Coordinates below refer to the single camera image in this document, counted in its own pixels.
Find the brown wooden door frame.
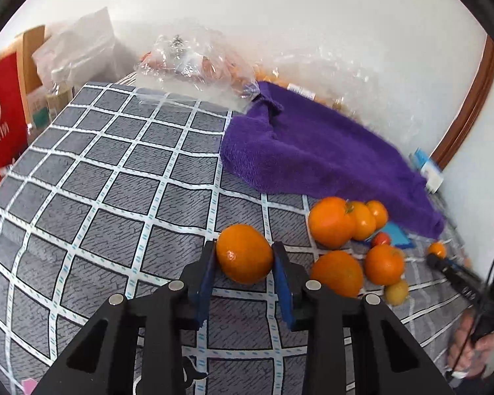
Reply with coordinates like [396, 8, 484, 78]
[431, 36, 494, 170]

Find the grey checked tablecloth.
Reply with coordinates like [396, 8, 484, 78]
[0, 82, 467, 394]

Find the small red tomato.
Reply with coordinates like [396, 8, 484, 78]
[370, 232, 392, 248]

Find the small orange far right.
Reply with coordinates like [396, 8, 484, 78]
[426, 242, 447, 259]

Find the red box with logo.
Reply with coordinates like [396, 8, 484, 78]
[0, 53, 27, 180]

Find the small yellow fruit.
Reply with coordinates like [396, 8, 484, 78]
[384, 279, 409, 307]

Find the purple towel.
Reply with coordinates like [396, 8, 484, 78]
[220, 82, 444, 238]

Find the clear plastic bag with fruit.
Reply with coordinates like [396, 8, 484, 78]
[134, 25, 260, 112]

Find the blue flat card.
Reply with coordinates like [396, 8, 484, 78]
[363, 222, 414, 250]

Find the small orange back right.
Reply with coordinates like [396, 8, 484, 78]
[366, 200, 389, 230]

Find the white blue small box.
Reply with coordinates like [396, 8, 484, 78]
[410, 148, 444, 194]

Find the white plastic bag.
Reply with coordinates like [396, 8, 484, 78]
[33, 8, 121, 89]

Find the yellow-orange fruit back middle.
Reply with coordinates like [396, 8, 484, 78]
[349, 201, 376, 241]

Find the large orange back left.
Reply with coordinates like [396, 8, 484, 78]
[308, 197, 356, 250]

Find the cardboard box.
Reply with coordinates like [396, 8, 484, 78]
[13, 25, 45, 124]

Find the large orange front left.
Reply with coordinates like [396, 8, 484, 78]
[310, 250, 364, 298]

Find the large orange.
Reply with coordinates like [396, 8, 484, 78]
[310, 250, 364, 298]
[308, 197, 356, 250]

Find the small orange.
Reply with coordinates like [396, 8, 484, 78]
[366, 200, 389, 230]
[426, 242, 447, 259]

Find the large clear plastic wrap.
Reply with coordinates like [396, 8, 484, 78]
[252, 46, 421, 156]

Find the person's right hand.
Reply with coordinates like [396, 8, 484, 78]
[447, 308, 494, 378]

